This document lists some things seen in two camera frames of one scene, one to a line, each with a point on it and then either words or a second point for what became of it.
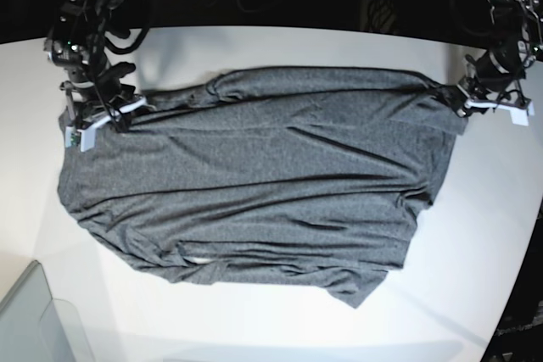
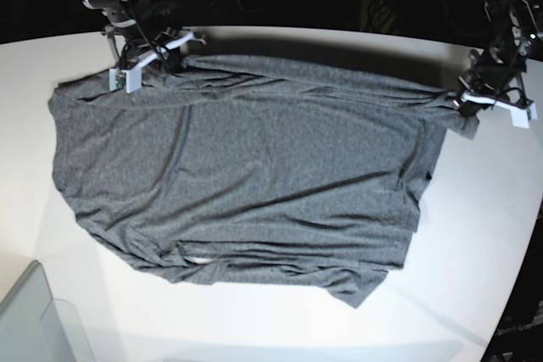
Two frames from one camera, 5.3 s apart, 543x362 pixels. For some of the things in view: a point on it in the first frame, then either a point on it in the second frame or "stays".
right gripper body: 489,84 stays
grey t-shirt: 292,175 stays
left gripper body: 104,101 -> 135,49
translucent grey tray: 36,327 stays
